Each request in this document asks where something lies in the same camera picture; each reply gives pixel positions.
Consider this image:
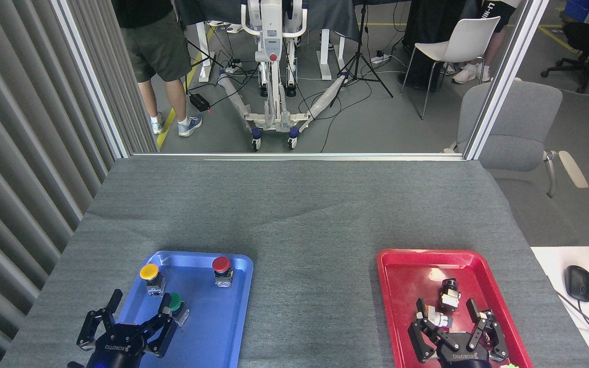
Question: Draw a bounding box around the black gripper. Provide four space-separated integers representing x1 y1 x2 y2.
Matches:
76 289 178 368
408 298 510 368

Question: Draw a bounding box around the green push button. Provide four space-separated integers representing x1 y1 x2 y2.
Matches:
168 293 190 327

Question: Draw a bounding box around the yellow push button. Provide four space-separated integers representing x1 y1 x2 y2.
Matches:
139 263 166 296

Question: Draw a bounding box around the red push button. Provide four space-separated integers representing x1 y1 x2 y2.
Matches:
212 256 234 288

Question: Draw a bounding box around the red plastic tray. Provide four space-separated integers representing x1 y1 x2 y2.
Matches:
376 248 534 368

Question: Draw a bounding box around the blue plastic tray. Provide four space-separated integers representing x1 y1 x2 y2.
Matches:
98 250 254 368

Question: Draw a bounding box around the white desk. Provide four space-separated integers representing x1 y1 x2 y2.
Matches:
531 246 589 368

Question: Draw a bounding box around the black computer mouse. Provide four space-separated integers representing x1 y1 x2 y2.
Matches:
564 265 589 303

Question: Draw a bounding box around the grey office chair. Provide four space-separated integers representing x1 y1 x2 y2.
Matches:
444 79 589 246

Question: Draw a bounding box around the person in white shoes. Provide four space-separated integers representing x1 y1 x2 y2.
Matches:
450 0 523 85

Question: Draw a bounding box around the black tripod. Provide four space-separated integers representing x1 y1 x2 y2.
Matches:
329 0 394 108

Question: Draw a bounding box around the white plastic chair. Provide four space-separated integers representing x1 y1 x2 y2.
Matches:
402 16 501 121

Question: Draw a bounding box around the black office chair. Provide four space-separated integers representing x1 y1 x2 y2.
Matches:
541 20 589 94

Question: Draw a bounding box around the white stand on wheels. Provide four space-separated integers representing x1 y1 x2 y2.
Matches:
218 0 349 151

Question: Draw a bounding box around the blue bin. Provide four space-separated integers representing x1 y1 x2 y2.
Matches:
564 0 589 22

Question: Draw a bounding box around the black knob switch white body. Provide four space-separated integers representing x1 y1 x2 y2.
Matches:
439 279 462 311

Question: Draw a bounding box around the black desk cable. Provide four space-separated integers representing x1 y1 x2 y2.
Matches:
555 291 589 358

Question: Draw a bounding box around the silver frame rail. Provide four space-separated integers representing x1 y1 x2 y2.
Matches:
131 152 466 162

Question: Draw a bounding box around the silver frame post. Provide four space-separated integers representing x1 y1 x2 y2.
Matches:
52 0 131 159
464 0 551 160

